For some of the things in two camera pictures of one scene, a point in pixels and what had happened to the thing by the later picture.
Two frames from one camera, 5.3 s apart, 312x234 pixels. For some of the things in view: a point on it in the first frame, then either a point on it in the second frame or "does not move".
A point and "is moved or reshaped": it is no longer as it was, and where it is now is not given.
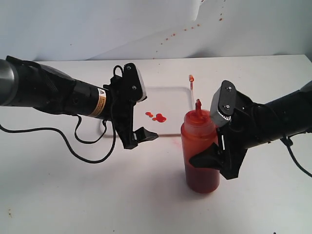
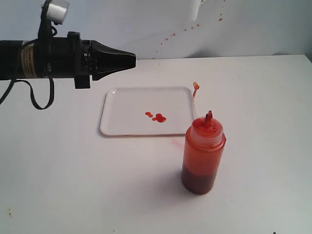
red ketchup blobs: x=159 y=117 does not move
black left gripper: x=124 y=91 → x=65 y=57
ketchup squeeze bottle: x=199 y=131 is moved or reshaped
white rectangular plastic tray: x=160 y=113 does not move
